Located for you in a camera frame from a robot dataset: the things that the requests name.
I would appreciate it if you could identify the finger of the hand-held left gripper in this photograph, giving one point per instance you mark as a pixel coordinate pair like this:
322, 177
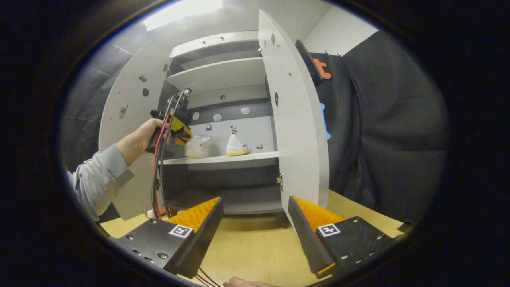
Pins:
181, 133

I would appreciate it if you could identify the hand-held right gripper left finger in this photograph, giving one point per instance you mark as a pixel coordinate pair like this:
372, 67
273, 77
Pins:
203, 239

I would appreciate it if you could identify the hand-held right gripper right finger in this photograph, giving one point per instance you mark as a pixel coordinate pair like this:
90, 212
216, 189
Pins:
308, 239

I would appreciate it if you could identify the white shoe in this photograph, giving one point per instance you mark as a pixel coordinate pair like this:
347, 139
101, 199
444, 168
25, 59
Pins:
199, 147
237, 145

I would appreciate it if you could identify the white shoe cabinet door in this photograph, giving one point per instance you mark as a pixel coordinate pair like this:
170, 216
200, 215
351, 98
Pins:
297, 139
127, 91

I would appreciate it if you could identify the white shoe cabinet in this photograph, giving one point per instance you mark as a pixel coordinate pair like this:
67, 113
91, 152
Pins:
219, 73

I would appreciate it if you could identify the small red object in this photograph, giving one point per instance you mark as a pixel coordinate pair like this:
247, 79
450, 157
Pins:
163, 212

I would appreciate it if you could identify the black backdrop cloth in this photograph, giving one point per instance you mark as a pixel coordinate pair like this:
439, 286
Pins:
87, 99
390, 131

